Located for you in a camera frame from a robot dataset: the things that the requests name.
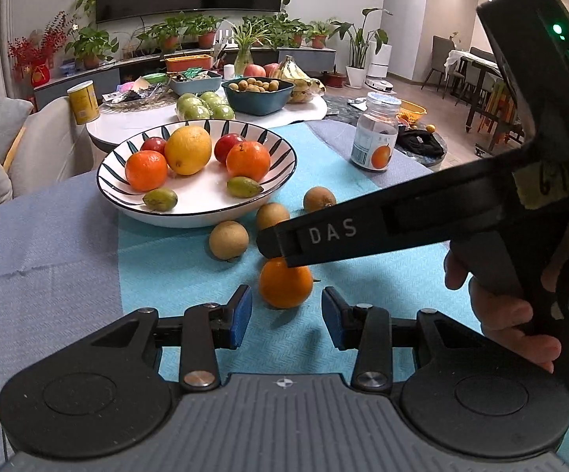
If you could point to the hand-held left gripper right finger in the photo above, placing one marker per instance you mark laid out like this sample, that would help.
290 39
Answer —
332 314

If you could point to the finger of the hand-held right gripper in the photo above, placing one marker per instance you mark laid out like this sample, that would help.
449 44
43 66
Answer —
269 246

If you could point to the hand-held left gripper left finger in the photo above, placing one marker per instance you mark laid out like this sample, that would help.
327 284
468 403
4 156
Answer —
241 314

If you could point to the brown round longan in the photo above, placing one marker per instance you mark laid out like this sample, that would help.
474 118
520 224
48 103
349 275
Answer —
319 198
272 215
228 240

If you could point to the orange tangerine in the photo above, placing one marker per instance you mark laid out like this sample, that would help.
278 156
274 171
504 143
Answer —
248 161
146 170
285 285

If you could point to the striped white bowl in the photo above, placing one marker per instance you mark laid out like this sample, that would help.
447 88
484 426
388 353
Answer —
201 209

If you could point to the red plum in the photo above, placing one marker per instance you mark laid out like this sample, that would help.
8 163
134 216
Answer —
226 147
153 145

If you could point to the large yellow lemon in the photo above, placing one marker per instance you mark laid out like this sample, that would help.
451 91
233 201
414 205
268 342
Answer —
188 150

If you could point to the person's right hand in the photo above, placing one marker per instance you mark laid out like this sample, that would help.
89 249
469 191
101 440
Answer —
501 314

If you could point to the black cloth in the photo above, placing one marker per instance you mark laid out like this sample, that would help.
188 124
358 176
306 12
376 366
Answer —
420 142

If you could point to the yellow basket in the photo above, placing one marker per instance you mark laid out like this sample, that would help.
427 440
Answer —
412 112

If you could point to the white bottle orange label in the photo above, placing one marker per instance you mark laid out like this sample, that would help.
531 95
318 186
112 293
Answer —
375 132

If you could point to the dining table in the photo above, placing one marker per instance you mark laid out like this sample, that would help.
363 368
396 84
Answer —
476 71

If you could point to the dark blue bowl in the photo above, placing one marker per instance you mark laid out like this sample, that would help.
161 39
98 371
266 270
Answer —
257 103

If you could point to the white robot vacuum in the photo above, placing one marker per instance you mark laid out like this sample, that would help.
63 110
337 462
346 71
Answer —
378 83

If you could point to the grey dining chair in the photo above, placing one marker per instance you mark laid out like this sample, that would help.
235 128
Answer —
439 49
479 54

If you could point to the dark marble round table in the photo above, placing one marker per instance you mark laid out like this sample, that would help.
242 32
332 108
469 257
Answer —
343 108

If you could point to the tray of green apples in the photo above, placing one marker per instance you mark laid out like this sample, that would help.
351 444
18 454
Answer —
203 105

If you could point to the heap of small longans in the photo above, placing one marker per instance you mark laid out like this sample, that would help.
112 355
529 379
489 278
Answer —
255 85

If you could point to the tall plant white pot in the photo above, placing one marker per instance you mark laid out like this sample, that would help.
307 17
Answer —
356 76

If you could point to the bunch of bananas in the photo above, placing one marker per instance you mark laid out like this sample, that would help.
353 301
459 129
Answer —
297 76

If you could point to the blue grey snack tray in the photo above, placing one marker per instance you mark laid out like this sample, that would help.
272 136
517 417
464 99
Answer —
196 86

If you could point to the red apple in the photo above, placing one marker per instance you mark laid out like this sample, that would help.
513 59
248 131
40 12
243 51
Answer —
274 69
254 70

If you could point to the small plant red pot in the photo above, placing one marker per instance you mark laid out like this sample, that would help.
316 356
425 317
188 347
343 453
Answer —
334 78

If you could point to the white cup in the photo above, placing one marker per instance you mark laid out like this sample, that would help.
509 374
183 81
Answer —
229 71

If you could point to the blue grey printed tablecloth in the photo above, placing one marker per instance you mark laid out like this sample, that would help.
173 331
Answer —
68 255

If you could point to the glass vase with plant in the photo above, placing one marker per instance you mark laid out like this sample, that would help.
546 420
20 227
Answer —
241 59

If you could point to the white round coffee table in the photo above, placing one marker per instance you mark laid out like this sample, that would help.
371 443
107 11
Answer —
117 127

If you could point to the orange box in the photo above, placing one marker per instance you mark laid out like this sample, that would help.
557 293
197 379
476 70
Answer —
188 64

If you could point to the glass plate with snacks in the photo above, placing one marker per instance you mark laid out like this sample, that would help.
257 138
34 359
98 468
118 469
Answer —
134 96

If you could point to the green plastic bowl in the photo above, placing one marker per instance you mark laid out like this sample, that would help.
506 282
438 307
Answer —
155 78

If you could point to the potted green plant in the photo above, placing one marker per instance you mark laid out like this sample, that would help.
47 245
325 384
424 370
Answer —
206 32
294 32
319 37
90 49
169 34

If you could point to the yellow can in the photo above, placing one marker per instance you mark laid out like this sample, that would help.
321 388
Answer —
84 103

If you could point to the grey television cabinet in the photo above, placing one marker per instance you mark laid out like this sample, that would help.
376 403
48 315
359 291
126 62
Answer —
92 81

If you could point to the beige fabric sofa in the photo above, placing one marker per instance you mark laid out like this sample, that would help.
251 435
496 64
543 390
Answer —
43 147

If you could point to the red berry plant red vase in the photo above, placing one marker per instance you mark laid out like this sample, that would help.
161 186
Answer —
40 73

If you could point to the grey cushion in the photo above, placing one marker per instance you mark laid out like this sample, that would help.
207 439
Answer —
6 118

